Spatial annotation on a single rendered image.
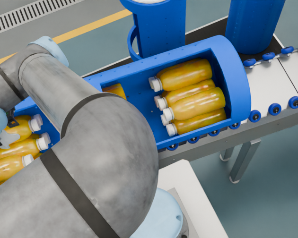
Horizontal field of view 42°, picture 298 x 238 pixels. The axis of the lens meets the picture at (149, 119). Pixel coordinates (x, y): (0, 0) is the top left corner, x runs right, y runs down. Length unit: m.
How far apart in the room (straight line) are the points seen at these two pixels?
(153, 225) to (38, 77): 0.34
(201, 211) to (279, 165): 1.36
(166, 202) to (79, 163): 0.43
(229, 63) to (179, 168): 0.33
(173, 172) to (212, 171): 1.22
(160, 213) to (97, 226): 0.41
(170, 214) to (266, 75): 0.87
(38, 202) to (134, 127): 0.11
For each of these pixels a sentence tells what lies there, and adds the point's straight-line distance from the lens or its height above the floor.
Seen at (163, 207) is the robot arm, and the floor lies 1.44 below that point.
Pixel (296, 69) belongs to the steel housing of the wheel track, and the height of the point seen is 0.93.
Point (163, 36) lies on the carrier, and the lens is 1.70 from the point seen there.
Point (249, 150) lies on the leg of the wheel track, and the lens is 1.77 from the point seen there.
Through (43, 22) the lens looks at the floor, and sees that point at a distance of 2.97.
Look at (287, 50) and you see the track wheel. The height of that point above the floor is 0.98.
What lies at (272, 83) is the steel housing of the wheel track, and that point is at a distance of 1.48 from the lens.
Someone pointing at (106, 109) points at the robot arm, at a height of 1.83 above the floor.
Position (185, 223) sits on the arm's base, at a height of 1.26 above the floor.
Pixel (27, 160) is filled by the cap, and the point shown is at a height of 1.11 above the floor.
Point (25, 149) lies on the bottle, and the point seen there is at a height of 1.09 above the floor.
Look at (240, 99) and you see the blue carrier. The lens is 1.14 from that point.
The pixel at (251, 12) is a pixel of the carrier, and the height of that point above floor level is 0.53.
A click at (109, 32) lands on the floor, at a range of 2.78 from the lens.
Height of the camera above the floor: 2.17
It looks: 65 degrees down
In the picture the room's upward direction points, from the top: 9 degrees counter-clockwise
